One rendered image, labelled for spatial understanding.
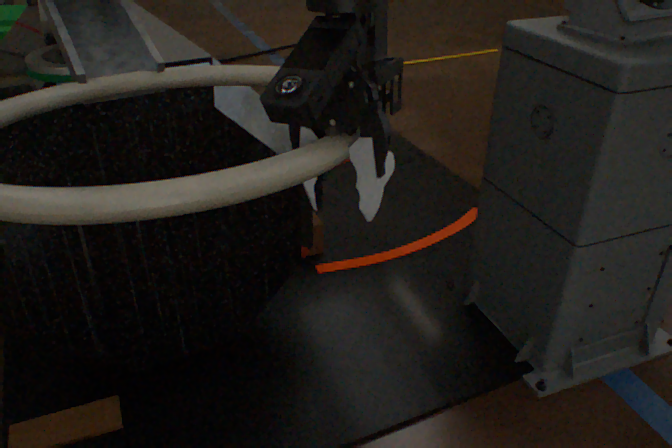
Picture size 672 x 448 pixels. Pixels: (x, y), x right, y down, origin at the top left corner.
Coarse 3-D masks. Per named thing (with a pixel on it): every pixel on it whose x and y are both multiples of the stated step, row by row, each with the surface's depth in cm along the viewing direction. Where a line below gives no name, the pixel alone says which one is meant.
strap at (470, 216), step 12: (468, 216) 224; (444, 228) 216; (456, 228) 216; (420, 240) 209; (432, 240) 209; (384, 252) 203; (396, 252) 203; (408, 252) 203; (324, 264) 197; (336, 264) 197; (348, 264) 197; (360, 264) 197; (372, 264) 197
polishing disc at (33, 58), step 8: (40, 48) 122; (48, 48) 122; (56, 48) 122; (32, 56) 117; (40, 56) 117; (48, 56) 117; (56, 56) 117; (32, 64) 112; (40, 64) 112; (48, 64) 112; (56, 64) 112; (64, 64) 112; (40, 72) 111; (48, 72) 110; (56, 72) 110; (64, 72) 110
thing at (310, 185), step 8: (304, 128) 56; (328, 128) 59; (304, 136) 56; (312, 136) 56; (320, 136) 56; (304, 144) 57; (320, 176) 58; (304, 184) 59; (312, 184) 58; (320, 184) 59; (312, 192) 59; (320, 192) 60; (312, 200) 59; (320, 200) 60; (320, 208) 61
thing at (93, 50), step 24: (48, 0) 93; (72, 0) 103; (96, 0) 104; (120, 0) 96; (72, 24) 97; (96, 24) 98; (120, 24) 99; (72, 48) 84; (96, 48) 93; (120, 48) 94; (144, 48) 88; (72, 72) 84; (96, 72) 88; (120, 72) 89; (120, 96) 85
